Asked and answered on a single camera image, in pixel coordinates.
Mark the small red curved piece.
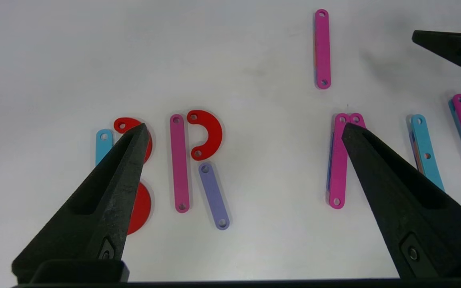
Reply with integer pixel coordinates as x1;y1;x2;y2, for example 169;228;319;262
186;110;223;161

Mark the short purple bar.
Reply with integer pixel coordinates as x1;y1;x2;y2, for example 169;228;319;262
198;162;230;230

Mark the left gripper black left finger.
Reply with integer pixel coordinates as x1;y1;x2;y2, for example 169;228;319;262
12;122;150;280

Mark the long blue flat bar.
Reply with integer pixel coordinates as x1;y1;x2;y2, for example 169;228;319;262
95;129;114;166
409;114;445;192

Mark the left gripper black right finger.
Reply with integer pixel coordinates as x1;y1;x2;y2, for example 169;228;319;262
342;122;461;279

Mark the large red curved piece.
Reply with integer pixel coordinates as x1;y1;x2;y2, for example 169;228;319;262
114;117;153;163
126;182;152;235

